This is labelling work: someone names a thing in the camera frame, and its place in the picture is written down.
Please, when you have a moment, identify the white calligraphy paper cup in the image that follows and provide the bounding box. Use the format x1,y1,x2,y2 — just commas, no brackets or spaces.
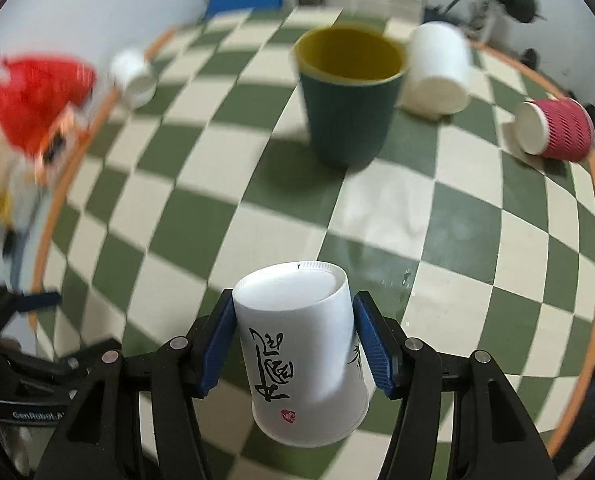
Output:
232,261,369,448

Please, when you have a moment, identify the red plastic bag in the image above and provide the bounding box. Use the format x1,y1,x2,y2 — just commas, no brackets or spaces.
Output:
0,53,96,158

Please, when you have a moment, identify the white paper cup lying left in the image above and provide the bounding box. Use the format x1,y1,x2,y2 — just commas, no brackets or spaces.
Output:
110,49,157,110

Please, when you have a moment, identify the yellow flower tissue pack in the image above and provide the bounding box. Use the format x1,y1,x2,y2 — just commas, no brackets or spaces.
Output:
0,134,40,232

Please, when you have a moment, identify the dark green yellow-lined cup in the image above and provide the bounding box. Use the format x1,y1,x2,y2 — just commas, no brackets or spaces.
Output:
293,24,406,169

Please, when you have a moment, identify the red ribbed paper cup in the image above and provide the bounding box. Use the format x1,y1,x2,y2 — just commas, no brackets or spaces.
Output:
513,98,595,162

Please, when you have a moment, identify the plain white paper cup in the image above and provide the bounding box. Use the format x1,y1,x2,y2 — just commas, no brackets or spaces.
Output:
397,22,471,119

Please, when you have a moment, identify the green checkered table mat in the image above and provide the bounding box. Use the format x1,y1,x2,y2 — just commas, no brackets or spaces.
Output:
36,9,595,439

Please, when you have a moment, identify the orange wet wipes pack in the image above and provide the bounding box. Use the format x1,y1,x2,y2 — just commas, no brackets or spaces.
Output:
34,104,90,188

